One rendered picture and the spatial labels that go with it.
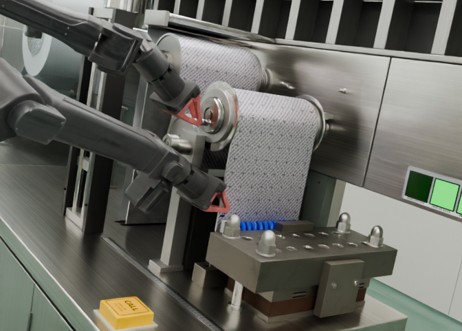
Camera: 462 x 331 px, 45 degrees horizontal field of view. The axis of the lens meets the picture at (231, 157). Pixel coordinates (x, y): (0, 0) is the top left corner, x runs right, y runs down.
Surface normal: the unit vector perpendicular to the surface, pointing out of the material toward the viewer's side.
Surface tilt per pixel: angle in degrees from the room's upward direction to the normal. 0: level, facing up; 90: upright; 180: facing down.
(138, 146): 111
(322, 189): 90
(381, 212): 90
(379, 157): 90
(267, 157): 90
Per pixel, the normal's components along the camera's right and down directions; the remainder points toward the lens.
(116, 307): 0.18, -0.97
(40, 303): -0.79, -0.04
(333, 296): 0.59, 0.23
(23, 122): 0.70, 0.62
